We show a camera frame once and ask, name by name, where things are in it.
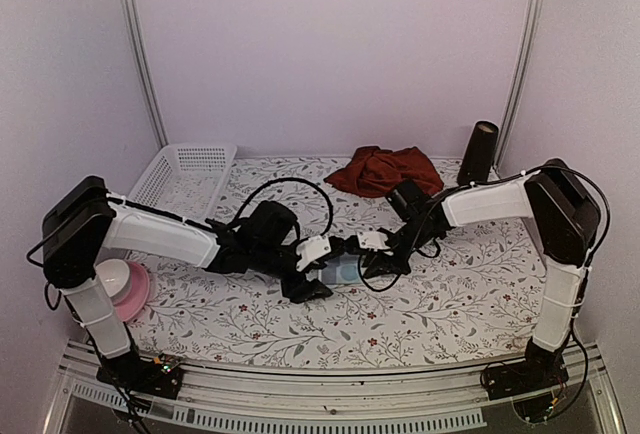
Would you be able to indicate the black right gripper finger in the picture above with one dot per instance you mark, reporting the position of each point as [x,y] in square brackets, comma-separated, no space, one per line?
[377,260]
[400,267]

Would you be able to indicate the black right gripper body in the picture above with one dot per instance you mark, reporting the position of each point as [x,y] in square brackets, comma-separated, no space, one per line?
[415,234]

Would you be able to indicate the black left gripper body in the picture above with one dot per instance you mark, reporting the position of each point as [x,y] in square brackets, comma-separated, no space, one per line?
[297,291]

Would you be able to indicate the blue orange patterned towel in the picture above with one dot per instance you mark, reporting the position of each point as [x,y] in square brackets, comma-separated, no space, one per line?
[340,271]

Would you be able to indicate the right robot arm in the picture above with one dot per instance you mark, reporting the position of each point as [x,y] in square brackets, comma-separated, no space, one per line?
[571,225]

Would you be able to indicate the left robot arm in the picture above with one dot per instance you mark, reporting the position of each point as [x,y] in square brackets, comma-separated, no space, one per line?
[90,218]

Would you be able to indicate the dark red towel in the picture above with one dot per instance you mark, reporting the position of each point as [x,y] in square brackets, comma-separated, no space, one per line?
[372,172]

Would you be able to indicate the floral tablecloth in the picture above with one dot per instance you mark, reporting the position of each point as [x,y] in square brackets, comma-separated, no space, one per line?
[475,296]

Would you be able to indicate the black cylinder cup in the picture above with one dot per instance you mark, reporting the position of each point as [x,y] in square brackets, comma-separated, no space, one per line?
[479,153]

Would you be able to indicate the white plastic basket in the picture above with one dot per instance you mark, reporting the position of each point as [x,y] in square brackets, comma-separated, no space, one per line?
[186,179]

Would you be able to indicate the pink plate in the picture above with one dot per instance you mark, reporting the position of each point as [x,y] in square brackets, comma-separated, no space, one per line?
[129,304]

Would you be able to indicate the white bowl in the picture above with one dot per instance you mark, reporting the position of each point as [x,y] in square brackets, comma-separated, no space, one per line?
[115,276]

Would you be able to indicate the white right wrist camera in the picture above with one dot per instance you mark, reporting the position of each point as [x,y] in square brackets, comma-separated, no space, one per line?
[367,242]

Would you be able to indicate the front aluminium rail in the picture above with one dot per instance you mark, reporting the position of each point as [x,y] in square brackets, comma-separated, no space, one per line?
[221,397]

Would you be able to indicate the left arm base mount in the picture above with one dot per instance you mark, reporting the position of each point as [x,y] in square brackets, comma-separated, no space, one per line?
[129,372]

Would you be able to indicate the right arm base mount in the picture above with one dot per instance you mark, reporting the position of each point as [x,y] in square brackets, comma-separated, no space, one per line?
[540,369]

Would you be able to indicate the right aluminium frame post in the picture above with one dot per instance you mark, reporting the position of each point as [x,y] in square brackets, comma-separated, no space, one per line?
[531,22]

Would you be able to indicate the aluminium frame post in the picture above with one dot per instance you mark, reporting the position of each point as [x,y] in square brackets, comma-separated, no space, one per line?
[531,22]
[135,34]

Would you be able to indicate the left aluminium frame post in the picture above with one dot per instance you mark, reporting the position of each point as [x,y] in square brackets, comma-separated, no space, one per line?
[135,34]

